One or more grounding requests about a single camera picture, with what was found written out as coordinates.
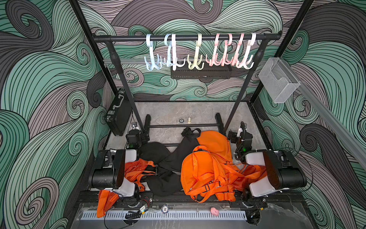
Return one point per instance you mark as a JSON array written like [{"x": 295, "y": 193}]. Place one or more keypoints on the light blue hook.
[
  {"x": 168, "y": 59},
  {"x": 152, "y": 64}
]

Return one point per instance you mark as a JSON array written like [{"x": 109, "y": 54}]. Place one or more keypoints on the clear mesh wall bin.
[{"x": 279, "y": 79}]

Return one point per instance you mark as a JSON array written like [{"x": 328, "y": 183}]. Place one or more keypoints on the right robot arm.
[{"x": 278, "y": 169}]

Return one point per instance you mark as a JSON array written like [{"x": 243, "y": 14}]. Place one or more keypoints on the light blue hook leftmost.
[{"x": 152, "y": 64}]

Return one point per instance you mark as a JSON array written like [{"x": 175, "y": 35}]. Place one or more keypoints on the black bag lower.
[{"x": 165, "y": 182}]

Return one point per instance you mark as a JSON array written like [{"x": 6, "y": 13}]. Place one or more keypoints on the pink small object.
[{"x": 214, "y": 211}]

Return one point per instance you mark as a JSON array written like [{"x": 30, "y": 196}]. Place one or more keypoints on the pink hook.
[
  {"x": 214, "y": 60},
  {"x": 236, "y": 54},
  {"x": 225, "y": 60}
]

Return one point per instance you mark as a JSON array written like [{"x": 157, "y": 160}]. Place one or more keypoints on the black bag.
[
  {"x": 174, "y": 161},
  {"x": 165, "y": 182}
]

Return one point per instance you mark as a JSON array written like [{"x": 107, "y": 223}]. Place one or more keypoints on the black hard case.
[{"x": 119, "y": 113}]

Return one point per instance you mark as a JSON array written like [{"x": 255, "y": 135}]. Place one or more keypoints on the front poker chip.
[{"x": 165, "y": 209}]

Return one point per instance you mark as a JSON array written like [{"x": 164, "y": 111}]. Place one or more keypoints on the white hook left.
[{"x": 175, "y": 58}]

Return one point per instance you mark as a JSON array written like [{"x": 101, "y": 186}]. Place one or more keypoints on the white slotted cable duct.
[{"x": 171, "y": 215}]

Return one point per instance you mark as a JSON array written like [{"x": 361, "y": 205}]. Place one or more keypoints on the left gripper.
[{"x": 142, "y": 137}]

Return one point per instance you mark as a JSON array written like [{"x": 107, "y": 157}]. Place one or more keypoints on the aluminium wall rail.
[{"x": 315, "y": 91}]

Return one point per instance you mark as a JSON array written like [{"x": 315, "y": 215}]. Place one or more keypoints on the orange bag front left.
[{"x": 133, "y": 173}]

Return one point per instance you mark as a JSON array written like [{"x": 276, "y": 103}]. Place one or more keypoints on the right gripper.
[{"x": 234, "y": 136}]

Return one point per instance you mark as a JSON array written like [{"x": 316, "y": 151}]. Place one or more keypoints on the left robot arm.
[{"x": 119, "y": 171}]

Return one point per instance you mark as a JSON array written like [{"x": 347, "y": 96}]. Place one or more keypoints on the rust red bag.
[{"x": 251, "y": 174}]

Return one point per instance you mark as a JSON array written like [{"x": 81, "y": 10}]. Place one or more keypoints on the pale green hook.
[{"x": 197, "y": 62}]

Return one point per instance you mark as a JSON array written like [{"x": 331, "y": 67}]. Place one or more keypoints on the orange backpack bag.
[{"x": 205, "y": 174}]

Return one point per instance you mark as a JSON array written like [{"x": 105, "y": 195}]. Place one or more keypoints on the black bag upper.
[{"x": 174, "y": 161}]

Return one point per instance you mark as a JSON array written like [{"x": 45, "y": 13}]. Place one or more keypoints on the white hook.
[
  {"x": 247, "y": 62},
  {"x": 175, "y": 58}
]

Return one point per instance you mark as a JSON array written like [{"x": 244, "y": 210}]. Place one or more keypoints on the white hook rightmost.
[{"x": 247, "y": 62}]

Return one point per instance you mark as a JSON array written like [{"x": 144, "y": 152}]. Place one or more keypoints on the black clothes rack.
[{"x": 116, "y": 61}]

